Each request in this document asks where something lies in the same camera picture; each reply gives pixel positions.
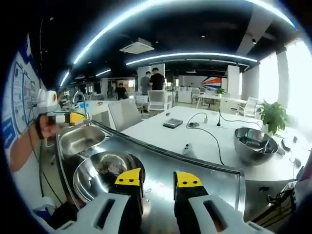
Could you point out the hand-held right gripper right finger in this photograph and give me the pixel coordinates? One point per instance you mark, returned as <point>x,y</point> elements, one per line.
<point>202,217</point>

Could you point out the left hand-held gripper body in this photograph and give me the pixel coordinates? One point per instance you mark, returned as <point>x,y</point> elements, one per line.
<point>47,100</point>

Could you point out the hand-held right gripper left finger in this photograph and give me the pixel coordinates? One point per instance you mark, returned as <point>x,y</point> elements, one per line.
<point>109,214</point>

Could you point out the stainless steel sink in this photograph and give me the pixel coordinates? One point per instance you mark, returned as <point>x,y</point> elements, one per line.
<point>80,139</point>

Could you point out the steel bowl with water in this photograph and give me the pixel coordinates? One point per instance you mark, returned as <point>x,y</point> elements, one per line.
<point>97,170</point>

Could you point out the chrome sink faucet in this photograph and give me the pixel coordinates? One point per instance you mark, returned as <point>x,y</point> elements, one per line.
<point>84,104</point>

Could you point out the steel bowl with utensils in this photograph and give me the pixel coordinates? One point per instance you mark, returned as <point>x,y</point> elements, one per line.
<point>248,156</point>

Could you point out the person's left hand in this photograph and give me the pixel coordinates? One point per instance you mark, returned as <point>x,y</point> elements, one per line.
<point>50,130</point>

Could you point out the short ceiling light strip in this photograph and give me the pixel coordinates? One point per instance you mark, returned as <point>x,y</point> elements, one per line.
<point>64,78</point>
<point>103,72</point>

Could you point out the small white remote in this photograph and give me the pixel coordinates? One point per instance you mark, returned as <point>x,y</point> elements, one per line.
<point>187,149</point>

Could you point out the ceiling air conditioner unit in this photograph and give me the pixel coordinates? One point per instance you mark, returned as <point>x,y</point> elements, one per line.
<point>137,46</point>

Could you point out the flat black device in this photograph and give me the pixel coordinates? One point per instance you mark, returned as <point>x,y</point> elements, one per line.
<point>173,123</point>

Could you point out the long ceiling light strip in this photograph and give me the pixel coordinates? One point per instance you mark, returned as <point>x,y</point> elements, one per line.
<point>190,55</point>
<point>122,22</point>

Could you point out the large green potted plant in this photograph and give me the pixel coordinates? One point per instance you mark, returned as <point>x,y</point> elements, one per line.
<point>273,117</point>

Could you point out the small green potted plant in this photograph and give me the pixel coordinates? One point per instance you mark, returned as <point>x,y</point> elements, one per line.
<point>220,91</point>

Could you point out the blue white wall poster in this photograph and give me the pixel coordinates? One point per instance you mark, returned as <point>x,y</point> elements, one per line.
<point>18,97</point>

